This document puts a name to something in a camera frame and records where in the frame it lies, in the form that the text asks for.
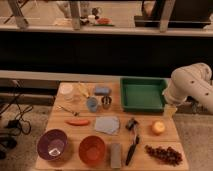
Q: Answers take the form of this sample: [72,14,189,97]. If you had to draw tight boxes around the grey blue towel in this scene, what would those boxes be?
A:
[94,116,120,135]

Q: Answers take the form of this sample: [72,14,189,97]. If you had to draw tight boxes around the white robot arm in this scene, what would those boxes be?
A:
[162,63,213,114]

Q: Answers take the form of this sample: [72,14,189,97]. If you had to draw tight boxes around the red bowl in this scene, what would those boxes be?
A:
[78,135,106,166]

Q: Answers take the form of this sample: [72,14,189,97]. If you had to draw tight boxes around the purple bowl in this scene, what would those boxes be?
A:
[37,129,68,161]

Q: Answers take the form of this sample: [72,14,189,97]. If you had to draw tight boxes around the yellow apple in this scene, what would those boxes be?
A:
[151,121,166,135]

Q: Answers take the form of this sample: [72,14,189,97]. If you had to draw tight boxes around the green plastic tray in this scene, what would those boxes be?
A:
[120,77,167,113]

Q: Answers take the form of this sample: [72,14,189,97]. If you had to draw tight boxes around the dark red grapes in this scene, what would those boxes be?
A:
[145,145,183,166]

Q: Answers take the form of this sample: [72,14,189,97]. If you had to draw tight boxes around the grey sponge block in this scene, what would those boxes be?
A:
[110,143,121,169]

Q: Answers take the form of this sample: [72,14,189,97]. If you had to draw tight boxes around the blue cup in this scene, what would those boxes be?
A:
[86,97,99,112]

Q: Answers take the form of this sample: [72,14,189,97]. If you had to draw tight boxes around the yellow banana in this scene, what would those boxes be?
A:
[78,83,90,98]

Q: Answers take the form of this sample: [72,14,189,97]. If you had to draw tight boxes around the orange carrot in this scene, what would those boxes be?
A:
[65,120,90,126]

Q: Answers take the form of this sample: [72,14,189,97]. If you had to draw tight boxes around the clear plastic cup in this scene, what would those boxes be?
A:
[59,84,74,100]

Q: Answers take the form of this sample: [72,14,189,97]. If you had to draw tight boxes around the black handled brush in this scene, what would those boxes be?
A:
[125,118,138,142]

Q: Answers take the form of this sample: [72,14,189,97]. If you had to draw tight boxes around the black cables on floor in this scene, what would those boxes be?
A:
[0,83,34,159]

